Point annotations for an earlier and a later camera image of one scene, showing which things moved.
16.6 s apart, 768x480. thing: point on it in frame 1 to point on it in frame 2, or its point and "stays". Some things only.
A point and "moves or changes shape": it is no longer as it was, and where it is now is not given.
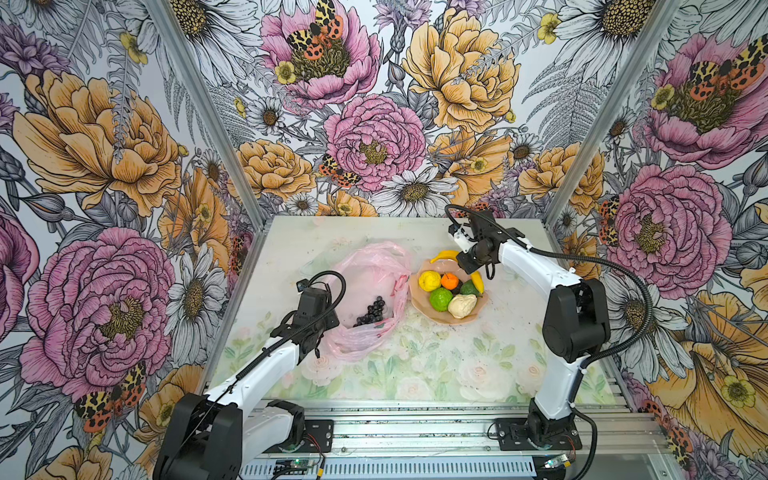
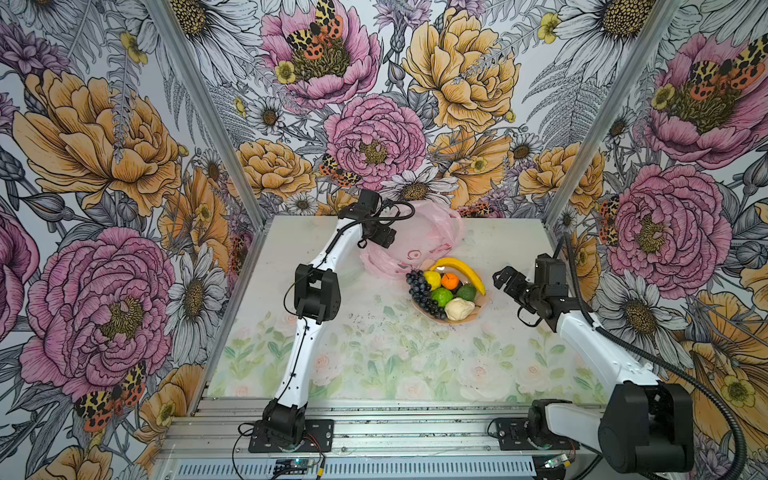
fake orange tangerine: x=449 y=280 stays
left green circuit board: x=292 y=466 stays
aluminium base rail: x=604 y=427 stays
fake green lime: x=440 y=298 stays
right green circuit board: x=559 y=461 stays
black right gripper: x=468 y=266 to x=510 y=289
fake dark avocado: x=468 y=288 stays
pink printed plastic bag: x=377 y=280 to x=434 y=229
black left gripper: x=332 y=321 to x=381 y=238
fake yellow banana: x=453 y=255 moves or changes shape
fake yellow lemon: x=429 y=280 stays
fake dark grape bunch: x=375 y=313 to x=420 y=289
